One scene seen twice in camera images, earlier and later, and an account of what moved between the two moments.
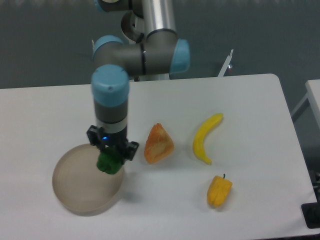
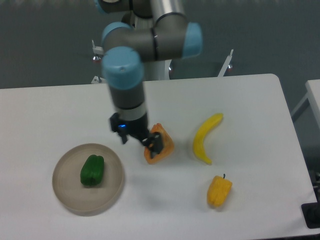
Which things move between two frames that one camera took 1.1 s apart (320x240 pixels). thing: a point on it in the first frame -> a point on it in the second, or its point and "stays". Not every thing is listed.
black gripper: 98,137 -> 138,128
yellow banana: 198,148 stays
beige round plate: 82,188 stays
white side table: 313,94 stays
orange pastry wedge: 158,144 stays
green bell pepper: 109,161 -> 92,170
